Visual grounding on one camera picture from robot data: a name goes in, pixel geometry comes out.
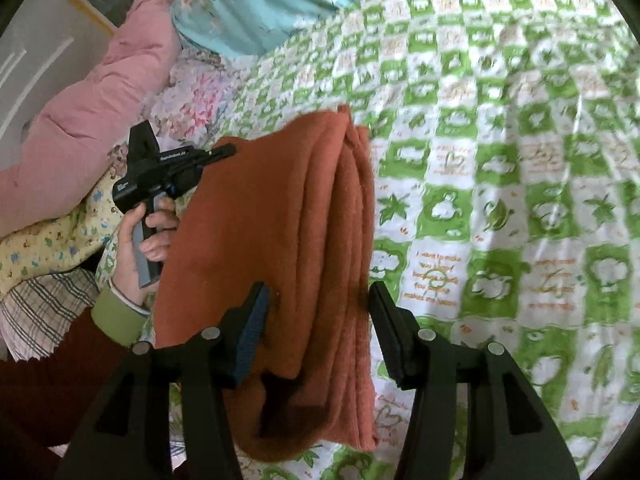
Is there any person's left forearm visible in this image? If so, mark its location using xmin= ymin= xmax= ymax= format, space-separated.
xmin=0 ymin=282 xmax=152 ymax=467

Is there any green checkered bedsheet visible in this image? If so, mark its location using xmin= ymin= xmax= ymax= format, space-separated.
xmin=94 ymin=0 xmax=640 ymax=480

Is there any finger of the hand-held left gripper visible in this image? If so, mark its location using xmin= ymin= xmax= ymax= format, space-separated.
xmin=197 ymin=143 xmax=237 ymax=167

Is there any yellow printed cloth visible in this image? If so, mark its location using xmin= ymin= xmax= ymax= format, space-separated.
xmin=0 ymin=179 xmax=127 ymax=297

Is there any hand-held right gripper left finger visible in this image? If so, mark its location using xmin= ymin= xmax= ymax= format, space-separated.
xmin=55 ymin=281 xmax=273 ymax=480

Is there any plaid cloth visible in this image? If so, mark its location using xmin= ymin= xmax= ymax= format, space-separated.
xmin=0 ymin=269 xmax=102 ymax=362

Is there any teal floral quilt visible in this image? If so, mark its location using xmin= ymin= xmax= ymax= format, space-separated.
xmin=170 ymin=0 xmax=593 ymax=59

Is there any person's left hand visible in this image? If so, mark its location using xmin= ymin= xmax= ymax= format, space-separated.
xmin=107 ymin=207 xmax=180 ymax=307

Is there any rust orange knit sweater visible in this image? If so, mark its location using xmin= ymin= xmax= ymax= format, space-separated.
xmin=149 ymin=103 xmax=379 ymax=464

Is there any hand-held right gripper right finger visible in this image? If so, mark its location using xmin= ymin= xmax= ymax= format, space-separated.
xmin=367 ymin=281 xmax=581 ymax=480

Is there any pastel floral cloth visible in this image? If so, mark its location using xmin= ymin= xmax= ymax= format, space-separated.
xmin=100 ymin=51 xmax=262 ymax=162

